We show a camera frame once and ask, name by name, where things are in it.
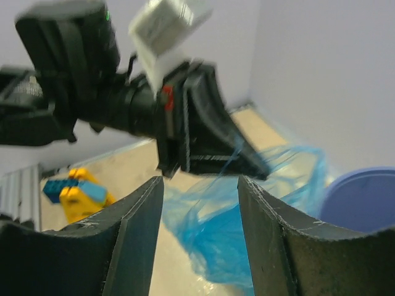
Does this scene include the blue plastic trash bin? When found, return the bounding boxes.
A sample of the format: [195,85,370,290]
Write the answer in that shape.
[318,166,394,233]

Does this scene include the yellow blue toy block pile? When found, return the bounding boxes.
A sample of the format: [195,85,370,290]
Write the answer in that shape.
[43,168,116,224]

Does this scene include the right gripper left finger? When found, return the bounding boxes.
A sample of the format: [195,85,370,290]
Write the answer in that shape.
[1,176,164,295]

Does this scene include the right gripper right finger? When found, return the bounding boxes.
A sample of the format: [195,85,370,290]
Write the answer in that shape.
[238,176,394,295]

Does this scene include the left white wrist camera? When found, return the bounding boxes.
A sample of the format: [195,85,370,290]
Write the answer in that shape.
[128,1,213,94]

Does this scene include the single blue trash bag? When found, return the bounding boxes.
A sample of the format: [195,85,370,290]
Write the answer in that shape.
[162,146,327,289]

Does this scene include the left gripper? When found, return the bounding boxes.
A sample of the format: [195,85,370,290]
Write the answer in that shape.
[123,61,268,180]

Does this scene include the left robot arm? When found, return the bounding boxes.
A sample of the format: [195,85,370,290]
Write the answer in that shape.
[1,1,270,180]

